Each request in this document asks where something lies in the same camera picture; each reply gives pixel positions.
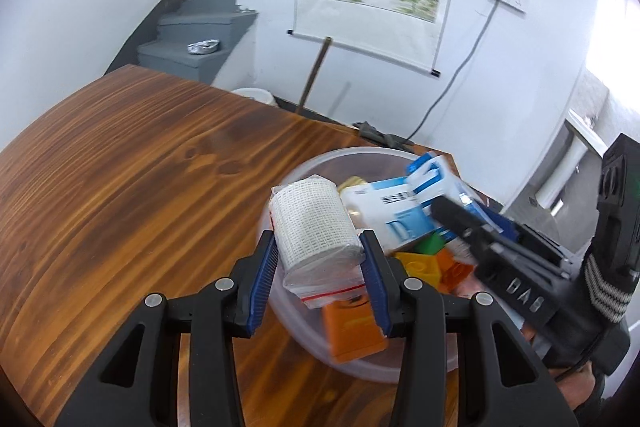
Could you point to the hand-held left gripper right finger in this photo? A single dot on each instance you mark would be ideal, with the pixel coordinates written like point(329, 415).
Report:
point(375, 287)

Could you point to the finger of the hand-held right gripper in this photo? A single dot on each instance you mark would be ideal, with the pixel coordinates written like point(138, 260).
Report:
point(500, 224)
point(460, 217)

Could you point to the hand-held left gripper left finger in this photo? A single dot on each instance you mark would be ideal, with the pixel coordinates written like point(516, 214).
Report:
point(262, 277)

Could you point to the green toy brick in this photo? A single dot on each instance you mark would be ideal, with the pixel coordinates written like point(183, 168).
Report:
point(430, 244)

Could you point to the orange tube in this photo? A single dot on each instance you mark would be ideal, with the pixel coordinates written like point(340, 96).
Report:
point(350, 332)

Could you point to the yellow toy brick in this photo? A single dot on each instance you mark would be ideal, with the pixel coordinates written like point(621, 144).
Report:
point(425, 269)

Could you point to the clear plastic container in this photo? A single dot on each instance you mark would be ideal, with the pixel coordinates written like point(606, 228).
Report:
point(295, 322)

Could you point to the small orange toy brick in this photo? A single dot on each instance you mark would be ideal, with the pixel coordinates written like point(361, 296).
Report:
point(457, 274)

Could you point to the white bandage roll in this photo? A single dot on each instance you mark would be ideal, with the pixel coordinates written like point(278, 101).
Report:
point(315, 227)

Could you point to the white blue medicine box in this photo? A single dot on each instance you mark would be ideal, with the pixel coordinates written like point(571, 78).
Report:
point(385, 212)

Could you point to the small yellow packet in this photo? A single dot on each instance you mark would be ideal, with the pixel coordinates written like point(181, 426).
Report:
point(352, 183)

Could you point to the grey cloth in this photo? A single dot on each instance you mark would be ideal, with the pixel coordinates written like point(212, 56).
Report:
point(380, 134)

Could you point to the wooden desk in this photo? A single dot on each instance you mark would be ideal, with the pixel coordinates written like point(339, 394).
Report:
point(125, 182)

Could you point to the white bucket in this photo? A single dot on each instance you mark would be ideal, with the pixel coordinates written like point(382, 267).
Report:
point(255, 94)

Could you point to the wooden stick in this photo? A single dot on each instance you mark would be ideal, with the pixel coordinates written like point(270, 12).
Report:
point(312, 77)

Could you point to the crumpled foil tray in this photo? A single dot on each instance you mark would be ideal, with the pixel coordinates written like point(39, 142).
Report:
point(202, 47)

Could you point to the grey staircase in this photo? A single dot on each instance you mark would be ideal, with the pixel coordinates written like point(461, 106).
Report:
point(200, 37)

